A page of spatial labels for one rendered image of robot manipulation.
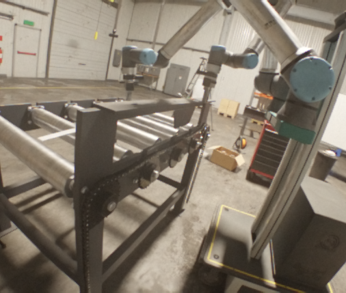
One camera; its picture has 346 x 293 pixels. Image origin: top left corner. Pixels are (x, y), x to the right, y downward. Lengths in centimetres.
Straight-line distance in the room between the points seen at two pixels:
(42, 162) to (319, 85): 102
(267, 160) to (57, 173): 284
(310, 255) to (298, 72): 100
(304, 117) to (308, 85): 21
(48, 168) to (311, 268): 143
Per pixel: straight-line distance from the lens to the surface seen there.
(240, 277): 135
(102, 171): 69
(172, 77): 1161
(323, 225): 122
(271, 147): 308
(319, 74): 75
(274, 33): 82
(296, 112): 92
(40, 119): 139
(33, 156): 89
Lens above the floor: 130
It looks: 18 degrees down
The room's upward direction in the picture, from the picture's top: 14 degrees clockwise
